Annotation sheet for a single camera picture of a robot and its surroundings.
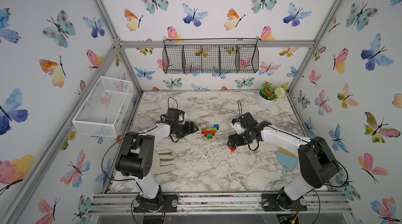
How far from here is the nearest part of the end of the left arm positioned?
0.78 meters

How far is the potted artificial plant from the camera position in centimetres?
101

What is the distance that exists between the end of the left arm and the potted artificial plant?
50 cm
